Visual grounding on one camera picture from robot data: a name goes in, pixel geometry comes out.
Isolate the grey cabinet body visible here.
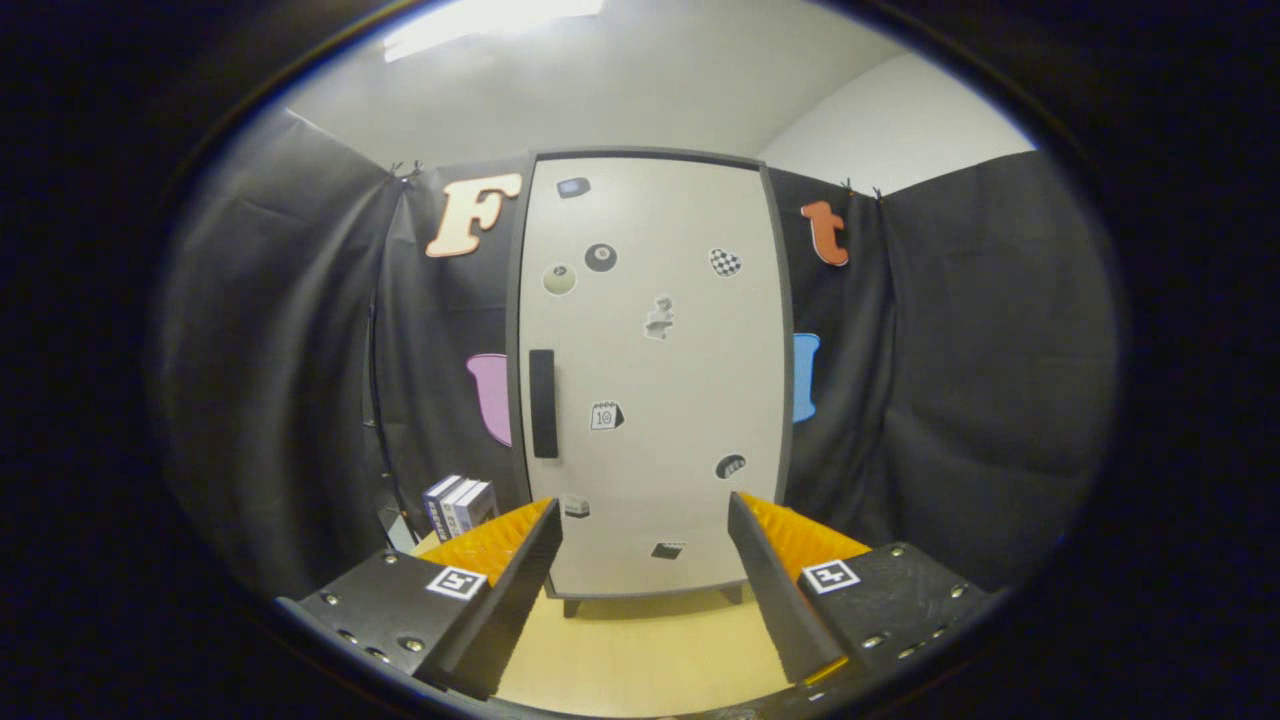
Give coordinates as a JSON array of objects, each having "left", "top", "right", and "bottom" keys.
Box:
[{"left": 505, "top": 147, "right": 798, "bottom": 618}]

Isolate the black backdrop cloth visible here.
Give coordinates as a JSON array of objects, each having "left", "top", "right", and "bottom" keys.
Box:
[{"left": 150, "top": 105, "right": 1121, "bottom": 601}]

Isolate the black door handle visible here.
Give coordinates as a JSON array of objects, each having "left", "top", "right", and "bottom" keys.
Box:
[{"left": 529, "top": 349, "right": 559, "bottom": 460}]

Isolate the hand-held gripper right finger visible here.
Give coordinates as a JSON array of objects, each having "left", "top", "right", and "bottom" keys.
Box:
[{"left": 727, "top": 490, "right": 1011, "bottom": 691}]

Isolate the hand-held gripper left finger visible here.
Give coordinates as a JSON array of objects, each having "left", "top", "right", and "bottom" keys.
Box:
[{"left": 275, "top": 497, "right": 564, "bottom": 701}]

